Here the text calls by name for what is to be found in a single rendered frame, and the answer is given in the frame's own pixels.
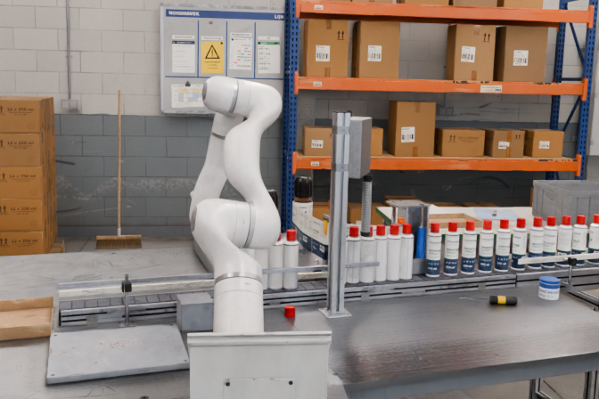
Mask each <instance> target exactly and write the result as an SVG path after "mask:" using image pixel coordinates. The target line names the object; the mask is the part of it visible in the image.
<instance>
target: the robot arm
mask: <svg viewBox="0 0 599 399"><path fill-rule="evenodd" d="M201 96H202V100H203V103H204V104H205V106H206V107H207V108H208V109H209V110H212V111H214V112H216V113H215V117H214V121H213V126H212V130H211V134H210V138H209V147H208V151H207V156H206V160H205V164H204V166H203V169H202V171H201V173H200V175H199V178H198V180H197V183H196V185H195V188H194V190H193V191H192V192H191V197H192V203H191V207H190V215H189V217H190V222H191V230H192V234H193V237H194V239H195V240H196V242H197V244H198V245H199V246H200V248H201V249H202V251H203V252H204V253H205V254H206V255H207V257H208V258H209V259H210V261H211V263H212V264H213V267H214V318H213V333H226V332H264V311H263V274H262V268H261V265H260V264H259V262H258V261H257V260H255V259H254V258H253V257H251V256H249V255H247V254H246V253H244V252H243V251H241V250H240V249H239V248H251V249H266V248H270V247H272V246H273V245H275V244H276V242H277V241H278V239H279V236H280V234H281V221H280V217H279V214H278V211H277V209H276V207H275V204H274V202H273V201H272V199H271V197H270V195H269V193H268V192H267V189H266V187H265V185H264V184H263V181H262V178H261V175H260V169H259V147H260V138H261V135H262V134H263V132H264V131H265V130H266V129H267V128H269V127H270V126H271V125H272V124H273V123H274V122H275V121H276V120H277V118H278V117H279V115H280V113H281V110H282V106H283V105H282V98H281V95H280V94H279V93H278V92H277V90H275V89H274V88H273V87H272V86H269V85H263V84H260V83H255V82H250V81H246V80H241V79H236V78H231V77H221V76H214V77H211V78H209V79H208V80H207V81H206V82H205V83H204V86H203V88H202V95H201ZM244 116H245V117H246V118H247V120H245V121H244V122H243V119H244ZM226 179H228V181H229V183H230V184H231V185H232V186H233V187H234V188H235V189H236V190H237V191H238V192H239V193H240V194H241V195H242V196H243V197H244V198H245V200H246V202H242V201H236V200H229V199H220V198H219V195H220V193H221V191H222V189H223V187H224V184H225V182H226Z"/></svg>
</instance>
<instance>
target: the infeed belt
mask: <svg viewBox="0 0 599 399"><path fill-rule="evenodd" d="M508 274H515V273H512V272H510V271H508V273H498V272H496V271H495V268H492V269H491V273H490V274H483V273H478V270H474V275H463V274H461V271H457V276H456V277H448V276H445V275H443V273H439V277H438V278H428V277H426V276H425V273H423V274H412V280H410V281H402V280H399V281H385V282H375V281H374V282H373V283H371V284H364V283H360V282H359V283H358V284H347V283H346V285H344V288H353V287H364V286H375V285H386V284H397V283H408V282H419V281H441V280H453V279H463V278H475V277H486V276H498V275H508ZM320 289H327V281H315V282H303V283H298V288H297V289H295V290H287V289H279V290H271V289H268V290H266V291H263V295H264V294H274V293H286V292H297V291H309V290H320ZM204 292H208V293H209V296H210V297H211V298H214V289H210V290H198V291H186V292H181V293H180V292H175V293H163V294H158V296H157V294H151V295H139V296H128V302H129V305H141V304H152V303H164V302H175V301H176V295H181V294H192V293H204ZM120 305H125V297H122V298H121V297H110V299H109V298H108V297H105V298H97V300H96V298H93V299H85V302H84V299H81V300H72V303H71V300H70V301H60V304H59V311H64V310H75V309H87V308H97V307H109V306H120Z"/></svg>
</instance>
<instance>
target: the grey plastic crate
mask: <svg viewBox="0 0 599 399"><path fill-rule="evenodd" d="M533 186H534V191H533V203H532V215H533V216H534V217H536V216H537V217H542V218H543V220H544V221H546V222H547V217H548V216H555V217H556V223H555V225H557V226H560V225H561V224H562V216H571V220H570V225H571V226H572V228H573V226H574V225H575V224H576V222H577V215H583V216H586V226H587V229H588V230H590V224H592V223H593V219H594V214H599V180H534V181H533Z"/></svg>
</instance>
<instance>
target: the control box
mask: <svg viewBox="0 0 599 399"><path fill-rule="evenodd" d="M371 140H372V118H364V117H352V118H350V126H349V163H348V171H347V172H349V178H356V179H360V178H361V177H363V176H364V175H366V174H368V173H369V172H370V163H371Z"/></svg>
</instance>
